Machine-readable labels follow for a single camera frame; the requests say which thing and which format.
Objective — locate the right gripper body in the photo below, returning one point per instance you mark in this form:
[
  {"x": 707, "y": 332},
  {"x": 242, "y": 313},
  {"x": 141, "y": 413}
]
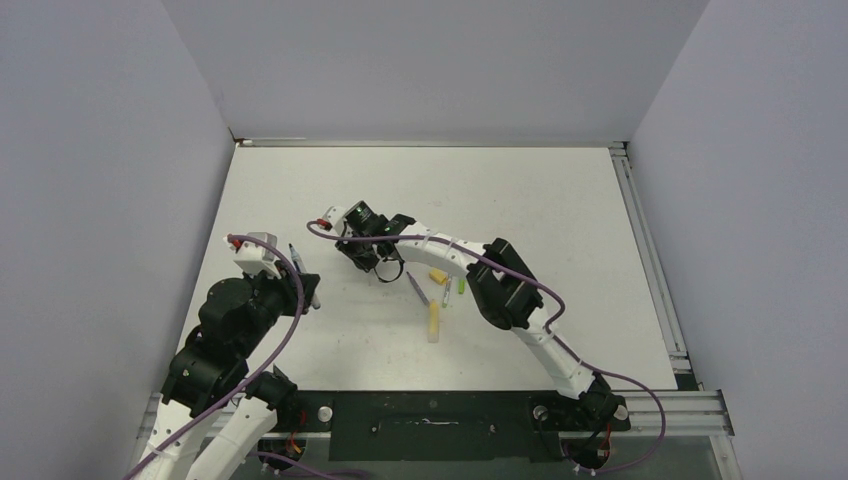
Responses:
[{"x": 361, "y": 251}]

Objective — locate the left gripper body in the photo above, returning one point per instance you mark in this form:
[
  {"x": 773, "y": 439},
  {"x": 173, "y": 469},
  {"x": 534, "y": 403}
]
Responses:
[{"x": 285, "y": 295}]

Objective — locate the blue marker pen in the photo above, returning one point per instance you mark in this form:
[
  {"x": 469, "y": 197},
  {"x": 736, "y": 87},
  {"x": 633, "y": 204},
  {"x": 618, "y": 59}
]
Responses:
[{"x": 309, "y": 281}]

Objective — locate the purple pen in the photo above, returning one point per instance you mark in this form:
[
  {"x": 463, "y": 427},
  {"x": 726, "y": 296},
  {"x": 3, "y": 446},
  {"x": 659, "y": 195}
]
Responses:
[{"x": 418, "y": 289}]

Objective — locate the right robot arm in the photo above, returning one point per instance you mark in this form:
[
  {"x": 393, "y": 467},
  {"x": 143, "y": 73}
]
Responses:
[{"x": 505, "y": 291}]

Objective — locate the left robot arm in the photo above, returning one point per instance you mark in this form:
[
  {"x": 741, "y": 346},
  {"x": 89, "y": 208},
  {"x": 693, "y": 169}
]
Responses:
[{"x": 213, "y": 408}]

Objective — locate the yellow highlighter pen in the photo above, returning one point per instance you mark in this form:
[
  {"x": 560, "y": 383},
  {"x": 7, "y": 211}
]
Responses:
[{"x": 433, "y": 331}]

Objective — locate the yellow highlighter cap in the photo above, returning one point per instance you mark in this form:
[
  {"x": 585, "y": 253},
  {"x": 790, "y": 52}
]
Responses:
[{"x": 438, "y": 276}]

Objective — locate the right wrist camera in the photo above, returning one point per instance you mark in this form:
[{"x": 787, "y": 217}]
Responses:
[{"x": 333, "y": 221}]

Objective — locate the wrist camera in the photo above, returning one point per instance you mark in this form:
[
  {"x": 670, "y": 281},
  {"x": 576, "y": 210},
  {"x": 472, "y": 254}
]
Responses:
[
  {"x": 253, "y": 259},
  {"x": 333, "y": 221}
]

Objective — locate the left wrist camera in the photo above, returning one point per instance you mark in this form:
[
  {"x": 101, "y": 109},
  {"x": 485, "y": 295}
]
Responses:
[{"x": 253, "y": 259}]

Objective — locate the aluminium frame rail back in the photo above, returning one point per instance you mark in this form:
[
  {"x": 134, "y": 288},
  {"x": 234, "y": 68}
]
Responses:
[{"x": 314, "y": 143}]

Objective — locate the aluminium frame rail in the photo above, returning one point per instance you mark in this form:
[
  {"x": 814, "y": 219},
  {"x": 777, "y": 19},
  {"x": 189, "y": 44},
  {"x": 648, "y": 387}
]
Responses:
[
  {"x": 695, "y": 411},
  {"x": 314, "y": 143}
]

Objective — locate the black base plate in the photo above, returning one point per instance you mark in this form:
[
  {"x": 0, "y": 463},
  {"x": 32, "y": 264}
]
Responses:
[{"x": 444, "y": 425}]

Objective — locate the aluminium frame rail right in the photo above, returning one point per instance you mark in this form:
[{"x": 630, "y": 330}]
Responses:
[{"x": 695, "y": 411}]

